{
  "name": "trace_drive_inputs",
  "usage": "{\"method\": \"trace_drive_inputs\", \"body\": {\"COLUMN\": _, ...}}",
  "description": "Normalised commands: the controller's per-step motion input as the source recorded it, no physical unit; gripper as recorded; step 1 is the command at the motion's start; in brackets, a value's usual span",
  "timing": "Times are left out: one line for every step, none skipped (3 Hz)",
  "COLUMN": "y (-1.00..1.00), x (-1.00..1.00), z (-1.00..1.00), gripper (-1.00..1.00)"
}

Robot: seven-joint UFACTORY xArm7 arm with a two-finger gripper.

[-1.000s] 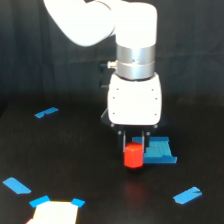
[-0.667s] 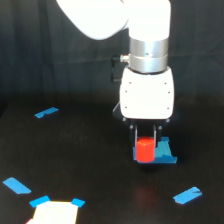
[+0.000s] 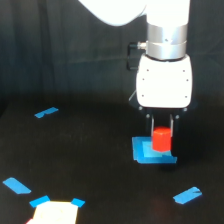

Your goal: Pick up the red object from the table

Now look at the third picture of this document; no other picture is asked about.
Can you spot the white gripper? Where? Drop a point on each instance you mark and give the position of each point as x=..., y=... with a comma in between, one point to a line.
x=163, y=85

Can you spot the red hexagonal block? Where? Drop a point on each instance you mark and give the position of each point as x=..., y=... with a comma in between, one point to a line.
x=161, y=139

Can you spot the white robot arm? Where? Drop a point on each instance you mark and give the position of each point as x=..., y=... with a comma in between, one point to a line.
x=166, y=20

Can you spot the blue taped square marker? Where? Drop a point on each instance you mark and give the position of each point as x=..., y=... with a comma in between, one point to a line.
x=143, y=152

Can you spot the blue tape strip front right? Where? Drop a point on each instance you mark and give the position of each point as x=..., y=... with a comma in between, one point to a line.
x=187, y=195

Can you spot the blue tape strip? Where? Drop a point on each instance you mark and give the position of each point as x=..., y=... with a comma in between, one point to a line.
x=46, y=112
x=187, y=195
x=16, y=186

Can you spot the blue tape strip back left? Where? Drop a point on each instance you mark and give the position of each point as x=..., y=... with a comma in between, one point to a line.
x=46, y=112

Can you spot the blue tape on card right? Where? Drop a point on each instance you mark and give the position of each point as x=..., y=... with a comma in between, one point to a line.
x=78, y=202

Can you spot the blue tape on card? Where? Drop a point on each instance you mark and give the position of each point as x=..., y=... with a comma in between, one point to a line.
x=39, y=201
x=78, y=202

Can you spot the blue tape on card left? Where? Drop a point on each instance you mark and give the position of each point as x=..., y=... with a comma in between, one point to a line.
x=39, y=201

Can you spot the cream paper card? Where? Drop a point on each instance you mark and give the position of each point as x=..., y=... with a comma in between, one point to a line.
x=53, y=212

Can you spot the blue tape strip front left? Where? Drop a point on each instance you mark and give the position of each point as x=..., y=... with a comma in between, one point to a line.
x=16, y=186

